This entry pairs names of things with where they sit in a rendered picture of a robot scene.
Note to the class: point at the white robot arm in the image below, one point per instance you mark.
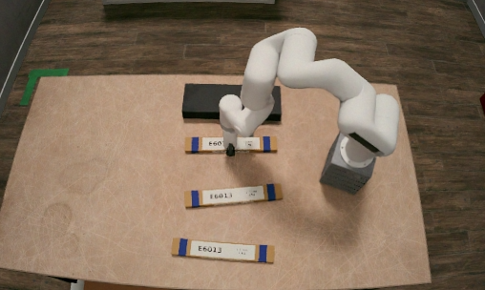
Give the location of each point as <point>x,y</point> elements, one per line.
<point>358,104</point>

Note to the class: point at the tan flat pack with white e6013 label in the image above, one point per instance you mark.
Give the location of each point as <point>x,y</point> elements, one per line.
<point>222,250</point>

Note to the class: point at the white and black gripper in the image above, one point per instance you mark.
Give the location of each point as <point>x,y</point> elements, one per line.
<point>228,139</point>

